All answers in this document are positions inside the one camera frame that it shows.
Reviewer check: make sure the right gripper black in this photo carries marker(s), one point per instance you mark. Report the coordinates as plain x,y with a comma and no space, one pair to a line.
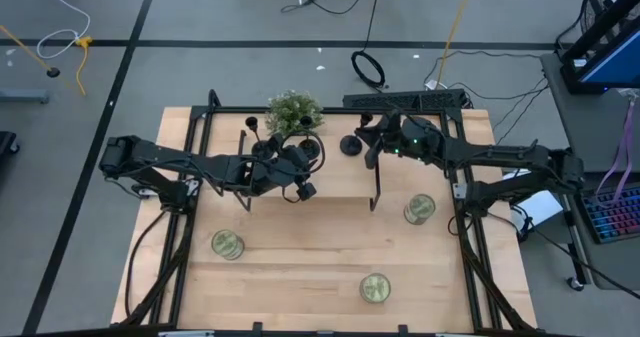
400,137

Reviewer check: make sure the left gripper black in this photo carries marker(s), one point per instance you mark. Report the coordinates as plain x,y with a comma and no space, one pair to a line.
272,174

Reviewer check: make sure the black candle stick holder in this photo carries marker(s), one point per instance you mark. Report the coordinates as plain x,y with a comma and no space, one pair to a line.
306,121
252,122
351,146

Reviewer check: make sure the glass scented candle jar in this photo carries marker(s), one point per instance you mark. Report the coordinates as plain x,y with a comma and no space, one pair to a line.
227,243
420,208
375,288

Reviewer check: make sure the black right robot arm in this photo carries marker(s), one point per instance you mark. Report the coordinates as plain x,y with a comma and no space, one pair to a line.
500,154

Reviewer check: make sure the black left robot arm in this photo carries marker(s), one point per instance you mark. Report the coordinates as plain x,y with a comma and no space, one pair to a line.
150,154

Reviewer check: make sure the green potted plant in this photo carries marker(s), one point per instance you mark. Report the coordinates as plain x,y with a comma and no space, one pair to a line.
292,109

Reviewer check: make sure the wooden riser shelf, black legs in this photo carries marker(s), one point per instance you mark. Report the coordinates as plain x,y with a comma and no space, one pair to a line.
340,177

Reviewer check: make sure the black table clamp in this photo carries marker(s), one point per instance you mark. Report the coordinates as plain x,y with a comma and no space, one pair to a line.
402,330
257,328

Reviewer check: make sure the white box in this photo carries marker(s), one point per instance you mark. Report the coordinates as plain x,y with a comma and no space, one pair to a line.
542,207

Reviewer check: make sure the grey desk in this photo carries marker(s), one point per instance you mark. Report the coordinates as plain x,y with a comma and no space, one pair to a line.
590,127

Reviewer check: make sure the black caster wheel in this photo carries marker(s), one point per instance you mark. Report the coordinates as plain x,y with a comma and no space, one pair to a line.
576,283

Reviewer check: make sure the small black floor disc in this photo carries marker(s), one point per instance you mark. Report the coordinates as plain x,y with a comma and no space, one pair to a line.
53,72

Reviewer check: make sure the rainbow backlit keyboard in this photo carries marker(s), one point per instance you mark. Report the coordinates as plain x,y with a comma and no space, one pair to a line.
615,217

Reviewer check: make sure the monitor with blue screen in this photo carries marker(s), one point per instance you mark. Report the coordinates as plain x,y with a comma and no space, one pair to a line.
615,62

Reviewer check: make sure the grey metal stand foot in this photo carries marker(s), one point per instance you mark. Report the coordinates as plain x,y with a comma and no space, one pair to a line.
25,96

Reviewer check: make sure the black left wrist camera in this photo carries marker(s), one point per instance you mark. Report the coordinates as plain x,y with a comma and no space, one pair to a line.
306,191

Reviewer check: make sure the black aluminium rig frame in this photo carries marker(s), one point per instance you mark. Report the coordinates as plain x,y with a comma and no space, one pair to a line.
225,110

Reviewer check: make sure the silver metal bracket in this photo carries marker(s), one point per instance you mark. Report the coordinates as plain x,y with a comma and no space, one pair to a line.
460,191

